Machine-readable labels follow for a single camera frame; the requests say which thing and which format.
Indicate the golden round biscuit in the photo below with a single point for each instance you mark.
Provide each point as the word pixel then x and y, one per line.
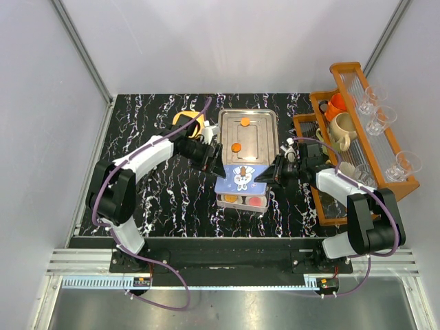
pixel 230 198

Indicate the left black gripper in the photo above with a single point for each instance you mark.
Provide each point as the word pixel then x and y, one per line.
pixel 217 167

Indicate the clear glass cup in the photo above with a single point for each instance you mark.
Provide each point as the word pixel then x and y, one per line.
pixel 406 164
pixel 372 97
pixel 362 173
pixel 382 117

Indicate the wooden shelf rack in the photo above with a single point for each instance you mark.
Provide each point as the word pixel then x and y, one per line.
pixel 376 151

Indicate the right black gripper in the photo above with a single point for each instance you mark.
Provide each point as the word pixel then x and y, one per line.
pixel 274 173

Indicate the pink round cookie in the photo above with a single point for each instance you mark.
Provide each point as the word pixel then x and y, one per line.
pixel 255 201

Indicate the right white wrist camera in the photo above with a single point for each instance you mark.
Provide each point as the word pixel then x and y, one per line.
pixel 288 148

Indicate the beige ceramic mug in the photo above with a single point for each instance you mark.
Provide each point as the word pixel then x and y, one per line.
pixel 342 130

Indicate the orange cup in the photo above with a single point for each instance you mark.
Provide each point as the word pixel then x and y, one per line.
pixel 333 107

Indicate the yellow plate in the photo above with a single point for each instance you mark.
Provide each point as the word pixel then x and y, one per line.
pixel 178 117

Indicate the lilac cookie tin box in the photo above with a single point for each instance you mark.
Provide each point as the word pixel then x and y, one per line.
pixel 242 203

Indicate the yellow mug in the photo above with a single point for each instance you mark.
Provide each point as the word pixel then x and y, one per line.
pixel 347 169

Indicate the light green cup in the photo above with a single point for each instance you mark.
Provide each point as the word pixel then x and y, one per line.
pixel 320 137

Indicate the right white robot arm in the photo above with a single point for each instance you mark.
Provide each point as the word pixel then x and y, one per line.
pixel 374 224

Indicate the large steel baking tray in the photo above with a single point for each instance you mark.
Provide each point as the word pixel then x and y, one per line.
pixel 258 140

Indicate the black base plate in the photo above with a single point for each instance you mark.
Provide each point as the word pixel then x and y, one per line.
pixel 231 262

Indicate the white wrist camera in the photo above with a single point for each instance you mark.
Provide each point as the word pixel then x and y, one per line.
pixel 288 148
pixel 209 131

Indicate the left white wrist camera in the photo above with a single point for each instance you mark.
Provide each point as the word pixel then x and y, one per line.
pixel 209 131

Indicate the aluminium frame rail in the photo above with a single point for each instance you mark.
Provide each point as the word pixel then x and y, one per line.
pixel 76 40

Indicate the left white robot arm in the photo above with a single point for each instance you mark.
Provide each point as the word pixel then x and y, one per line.
pixel 111 195

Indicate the orange round cookie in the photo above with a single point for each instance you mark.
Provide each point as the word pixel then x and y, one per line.
pixel 245 122

